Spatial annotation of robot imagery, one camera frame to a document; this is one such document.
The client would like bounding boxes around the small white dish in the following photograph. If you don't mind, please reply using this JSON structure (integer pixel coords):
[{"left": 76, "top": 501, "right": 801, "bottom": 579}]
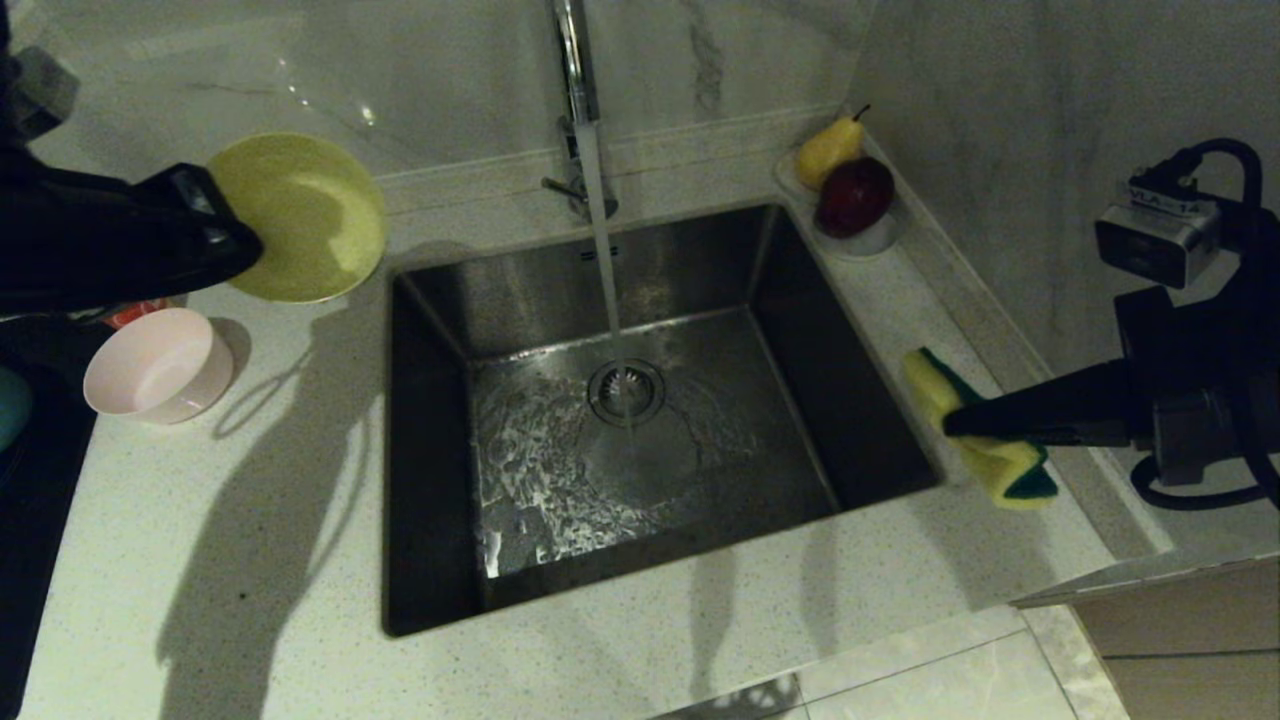
[{"left": 775, "top": 150, "right": 899, "bottom": 261}]

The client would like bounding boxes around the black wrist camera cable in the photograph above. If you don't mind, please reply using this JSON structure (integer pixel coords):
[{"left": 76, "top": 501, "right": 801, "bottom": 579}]
[{"left": 1150, "top": 138, "right": 1263, "bottom": 216}]

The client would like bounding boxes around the green and yellow sponge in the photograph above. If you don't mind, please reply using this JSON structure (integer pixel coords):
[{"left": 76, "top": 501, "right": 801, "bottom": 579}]
[{"left": 903, "top": 347, "right": 1059, "bottom": 511}]

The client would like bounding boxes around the orange detergent bottle yellow cap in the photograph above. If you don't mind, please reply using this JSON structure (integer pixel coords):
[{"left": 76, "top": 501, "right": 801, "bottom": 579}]
[{"left": 100, "top": 297, "right": 187, "bottom": 331}]

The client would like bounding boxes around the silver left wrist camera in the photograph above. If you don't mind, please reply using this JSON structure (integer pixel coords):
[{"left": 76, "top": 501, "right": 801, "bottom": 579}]
[{"left": 8, "top": 45, "right": 81, "bottom": 141}]

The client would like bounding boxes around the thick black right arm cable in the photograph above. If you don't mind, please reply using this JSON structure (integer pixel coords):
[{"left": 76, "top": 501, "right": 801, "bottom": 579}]
[{"left": 1130, "top": 440, "right": 1280, "bottom": 513}]

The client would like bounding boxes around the round metal drain strainer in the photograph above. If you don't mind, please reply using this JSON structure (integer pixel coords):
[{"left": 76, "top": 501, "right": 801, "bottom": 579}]
[{"left": 587, "top": 359, "right": 667, "bottom": 429}]

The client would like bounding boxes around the black induction cooktop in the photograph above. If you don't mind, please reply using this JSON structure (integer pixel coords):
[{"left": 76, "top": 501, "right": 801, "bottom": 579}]
[{"left": 0, "top": 315, "right": 103, "bottom": 720}]

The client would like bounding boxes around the beige wooden cabinet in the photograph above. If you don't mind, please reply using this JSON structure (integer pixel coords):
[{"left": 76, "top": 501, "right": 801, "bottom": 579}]
[{"left": 1005, "top": 555, "right": 1280, "bottom": 720}]

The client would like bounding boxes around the blue plastic bowl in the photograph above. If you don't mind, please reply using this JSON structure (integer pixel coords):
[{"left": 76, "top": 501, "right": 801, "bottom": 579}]
[{"left": 0, "top": 364, "right": 37, "bottom": 452}]

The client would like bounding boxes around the yellow pear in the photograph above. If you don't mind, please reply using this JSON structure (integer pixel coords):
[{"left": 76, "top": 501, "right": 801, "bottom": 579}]
[{"left": 795, "top": 106, "right": 871, "bottom": 193}]

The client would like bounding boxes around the chrome sink faucet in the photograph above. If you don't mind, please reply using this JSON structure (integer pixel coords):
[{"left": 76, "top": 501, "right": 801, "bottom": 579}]
[{"left": 543, "top": 0, "right": 621, "bottom": 223}]

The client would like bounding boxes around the stainless steel sink basin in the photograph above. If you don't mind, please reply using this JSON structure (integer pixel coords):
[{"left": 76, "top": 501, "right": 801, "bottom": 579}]
[{"left": 383, "top": 203, "right": 946, "bottom": 638}]

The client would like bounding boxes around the pink plastic bowl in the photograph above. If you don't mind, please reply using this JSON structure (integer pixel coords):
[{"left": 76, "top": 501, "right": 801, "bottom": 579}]
[{"left": 84, "top": 307, "right": 238, "bottom": 427}]

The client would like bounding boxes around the yellow plastic bowl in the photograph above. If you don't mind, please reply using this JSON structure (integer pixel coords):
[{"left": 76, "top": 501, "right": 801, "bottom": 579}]
[{"left": 205, "top": 133, "right": 388, "bottom": 304}]

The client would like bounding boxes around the dark red apple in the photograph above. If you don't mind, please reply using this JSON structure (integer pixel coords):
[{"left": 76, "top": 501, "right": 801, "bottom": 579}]
[{"left": 815, "top": 157, "right": 895, "bottom": 240}]

